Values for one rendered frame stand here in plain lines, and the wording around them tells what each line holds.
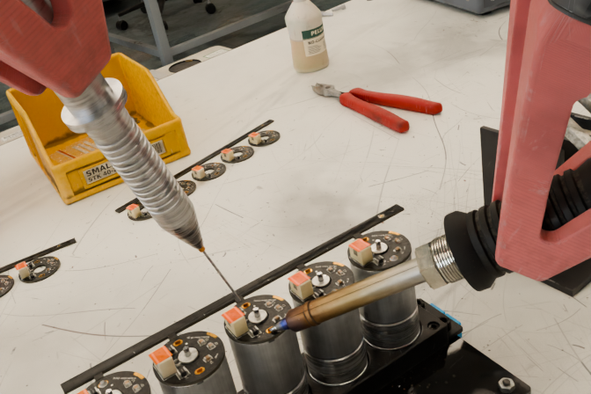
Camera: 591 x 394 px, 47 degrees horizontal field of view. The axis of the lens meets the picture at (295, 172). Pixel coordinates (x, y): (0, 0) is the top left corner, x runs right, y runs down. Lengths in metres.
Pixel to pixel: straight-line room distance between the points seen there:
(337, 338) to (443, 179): 0.19
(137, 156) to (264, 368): 0.11
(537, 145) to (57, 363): 0.27
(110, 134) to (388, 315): 0.15
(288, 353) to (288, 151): 0.27
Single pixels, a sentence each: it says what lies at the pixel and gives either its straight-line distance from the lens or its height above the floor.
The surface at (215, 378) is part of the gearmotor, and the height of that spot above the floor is 0.81.
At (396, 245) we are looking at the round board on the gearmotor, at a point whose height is 0.81.
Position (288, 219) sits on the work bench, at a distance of 0.42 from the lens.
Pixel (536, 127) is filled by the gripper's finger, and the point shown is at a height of 0.90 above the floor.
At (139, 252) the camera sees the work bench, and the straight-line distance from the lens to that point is 0.43.
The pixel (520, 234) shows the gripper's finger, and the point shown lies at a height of 0.86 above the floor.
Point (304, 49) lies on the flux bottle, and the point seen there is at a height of 0.77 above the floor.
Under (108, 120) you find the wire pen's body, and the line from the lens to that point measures 0.16.
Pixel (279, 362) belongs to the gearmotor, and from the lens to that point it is 0.25.
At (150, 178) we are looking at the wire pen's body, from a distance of 0.18.
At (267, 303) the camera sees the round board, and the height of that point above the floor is 0.81.
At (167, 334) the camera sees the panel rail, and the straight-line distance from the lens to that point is 0.26.
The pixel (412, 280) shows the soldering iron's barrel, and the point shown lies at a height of 0.84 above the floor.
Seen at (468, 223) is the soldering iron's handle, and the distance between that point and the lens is 0.20.
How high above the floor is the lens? 0.97
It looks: 28 degrees down
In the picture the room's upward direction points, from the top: 12 degrees counter-clockwise
